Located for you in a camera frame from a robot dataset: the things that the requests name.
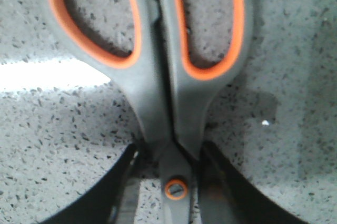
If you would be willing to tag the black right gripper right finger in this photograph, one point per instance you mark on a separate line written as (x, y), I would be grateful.
(225, 196)

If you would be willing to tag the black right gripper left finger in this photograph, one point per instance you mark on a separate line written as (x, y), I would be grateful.
(112, 200)

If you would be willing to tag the grey orange scissors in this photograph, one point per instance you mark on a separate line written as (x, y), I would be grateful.
(168, 94)

